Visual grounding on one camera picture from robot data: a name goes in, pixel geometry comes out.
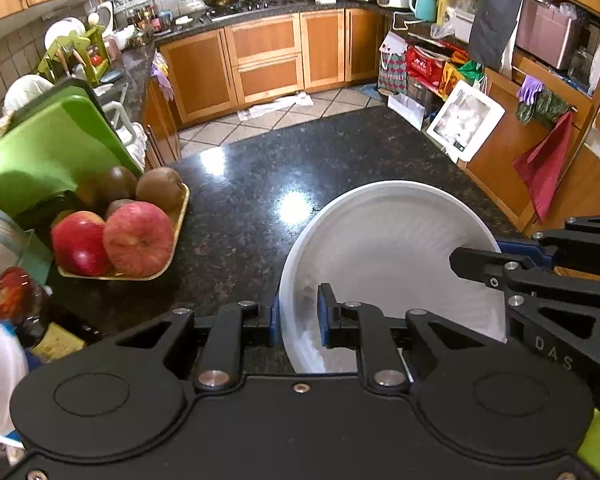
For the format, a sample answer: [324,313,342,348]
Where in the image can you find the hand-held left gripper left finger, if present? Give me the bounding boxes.
[115,292,282,392]

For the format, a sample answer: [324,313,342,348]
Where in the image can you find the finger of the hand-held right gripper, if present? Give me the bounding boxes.
[497,214,600,281]
[450,246,600,378]

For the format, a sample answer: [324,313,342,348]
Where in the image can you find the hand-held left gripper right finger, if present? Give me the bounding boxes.
[316,283,486,395]

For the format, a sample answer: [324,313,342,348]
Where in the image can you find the white ribbed plastic bowl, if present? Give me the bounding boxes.
[278,180,509,375]

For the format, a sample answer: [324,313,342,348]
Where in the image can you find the red cloth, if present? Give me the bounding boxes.
[512,110,576,224]

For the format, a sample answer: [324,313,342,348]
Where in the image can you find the yellow fruit tray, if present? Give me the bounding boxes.
[55,182,191,282]

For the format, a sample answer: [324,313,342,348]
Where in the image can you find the white framed picture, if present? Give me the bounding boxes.
[426,79,506,164]

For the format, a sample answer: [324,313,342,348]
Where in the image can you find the red apple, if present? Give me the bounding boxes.
[50,211,112,278]
[102,201,175,279]

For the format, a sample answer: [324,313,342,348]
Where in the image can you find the purple rubber glove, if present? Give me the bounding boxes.
[517,74,545,106]

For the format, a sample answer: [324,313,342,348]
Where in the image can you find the brown kiwi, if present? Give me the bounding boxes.
[96,165,139,207]
[135,166,184,212]

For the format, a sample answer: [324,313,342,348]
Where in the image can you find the red snack bag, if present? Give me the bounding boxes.
[405,45,452,92]

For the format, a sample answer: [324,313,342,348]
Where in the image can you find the patterned gift bag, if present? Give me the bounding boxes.
[377,31,409,96]

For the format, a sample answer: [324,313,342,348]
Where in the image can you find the white paper sheet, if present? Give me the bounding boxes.
[237,90,315,121]

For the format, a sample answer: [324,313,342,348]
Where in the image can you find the black apron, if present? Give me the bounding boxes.
[467,0,534,72]

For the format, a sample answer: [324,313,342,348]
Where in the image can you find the dark sauce jar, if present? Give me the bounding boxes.
[0,266,89,364]

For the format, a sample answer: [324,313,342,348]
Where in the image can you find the wooden lower cabinets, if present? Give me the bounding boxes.
[143,7,387,166]

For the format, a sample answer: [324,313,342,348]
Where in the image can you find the teal mug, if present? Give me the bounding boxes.
[408,0,439,24]

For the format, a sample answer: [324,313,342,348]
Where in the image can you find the blue tissue pack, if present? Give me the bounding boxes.
[0,322,31,437]

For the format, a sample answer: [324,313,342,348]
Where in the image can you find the blue paper cup white lid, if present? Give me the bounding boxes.
[0,203,34,287]

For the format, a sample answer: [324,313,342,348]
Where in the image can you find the green cutting board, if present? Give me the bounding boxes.
[0,94,144,217]

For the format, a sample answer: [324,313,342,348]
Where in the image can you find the gas stove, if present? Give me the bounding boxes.
[199,0,289,23]

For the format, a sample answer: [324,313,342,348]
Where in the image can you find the green dish rack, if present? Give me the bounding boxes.
[37,25,112,87]

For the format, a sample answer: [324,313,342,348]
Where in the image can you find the white plate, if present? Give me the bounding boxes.
[43,16,87,52]

